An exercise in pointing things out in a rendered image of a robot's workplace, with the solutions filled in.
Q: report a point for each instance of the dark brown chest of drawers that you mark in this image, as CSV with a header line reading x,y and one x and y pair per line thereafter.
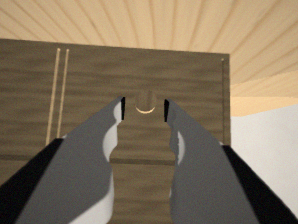
x,y
130,165

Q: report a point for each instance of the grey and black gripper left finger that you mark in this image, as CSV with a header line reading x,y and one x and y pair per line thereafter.
x,y
70,180

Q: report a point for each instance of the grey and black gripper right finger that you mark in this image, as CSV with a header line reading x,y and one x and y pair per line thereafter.
x,y
213,184

